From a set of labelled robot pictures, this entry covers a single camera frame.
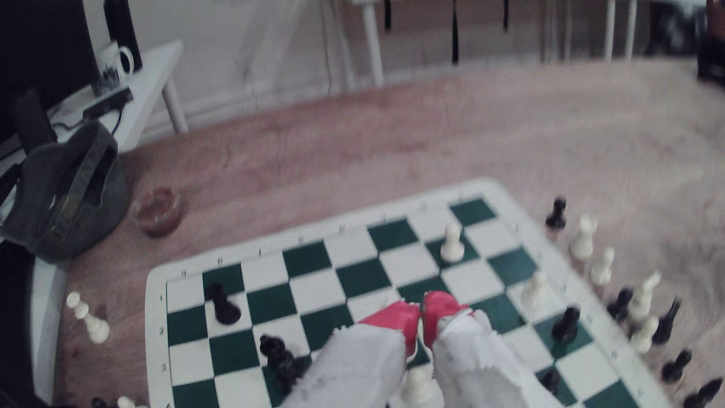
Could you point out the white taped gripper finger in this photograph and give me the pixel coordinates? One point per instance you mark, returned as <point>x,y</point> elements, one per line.
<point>362,368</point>
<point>481,368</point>

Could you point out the white chess pawn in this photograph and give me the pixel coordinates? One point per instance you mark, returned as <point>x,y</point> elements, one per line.
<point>452,245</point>
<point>417,390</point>

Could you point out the black chess king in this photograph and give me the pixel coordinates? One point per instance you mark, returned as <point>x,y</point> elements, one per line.
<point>281,362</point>

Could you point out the green and white chess board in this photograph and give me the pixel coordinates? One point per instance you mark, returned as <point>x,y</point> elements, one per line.
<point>317,289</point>

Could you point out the black chess piece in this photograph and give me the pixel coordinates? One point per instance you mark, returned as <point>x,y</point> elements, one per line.
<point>675,368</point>
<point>99,403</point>
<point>620,306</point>
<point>711,388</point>
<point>692,401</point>

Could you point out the black chess bishop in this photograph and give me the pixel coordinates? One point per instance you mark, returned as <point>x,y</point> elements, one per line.
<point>665,324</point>

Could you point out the white chess bishop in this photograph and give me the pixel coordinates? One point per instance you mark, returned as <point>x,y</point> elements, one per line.
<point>93,326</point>

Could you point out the small glass bowl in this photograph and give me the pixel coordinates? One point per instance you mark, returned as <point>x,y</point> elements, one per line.
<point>157,212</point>

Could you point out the white table leg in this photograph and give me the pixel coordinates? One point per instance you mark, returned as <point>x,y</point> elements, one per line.
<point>374,45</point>

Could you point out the grey fabric bag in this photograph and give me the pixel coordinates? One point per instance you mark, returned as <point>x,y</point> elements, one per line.
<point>56,198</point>

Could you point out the black flat object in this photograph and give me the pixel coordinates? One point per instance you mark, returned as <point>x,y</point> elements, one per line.
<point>14,328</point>

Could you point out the white side table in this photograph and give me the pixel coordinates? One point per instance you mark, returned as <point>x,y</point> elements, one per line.
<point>153,73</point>

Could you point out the white chair legs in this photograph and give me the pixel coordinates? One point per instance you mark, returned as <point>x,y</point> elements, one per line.
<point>609,28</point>

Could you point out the black box device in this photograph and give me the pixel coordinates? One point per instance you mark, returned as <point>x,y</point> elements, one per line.
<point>107,102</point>

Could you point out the dark furniture corner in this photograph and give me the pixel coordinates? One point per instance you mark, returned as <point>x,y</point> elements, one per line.
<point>712,51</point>

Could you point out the white mug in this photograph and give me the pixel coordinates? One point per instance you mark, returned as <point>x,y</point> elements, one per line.
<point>113,59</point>

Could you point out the black upright block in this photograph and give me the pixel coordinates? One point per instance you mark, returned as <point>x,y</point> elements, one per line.
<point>31,122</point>

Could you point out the black monitor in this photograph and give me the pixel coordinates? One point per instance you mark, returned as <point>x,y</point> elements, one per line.
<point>39,51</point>

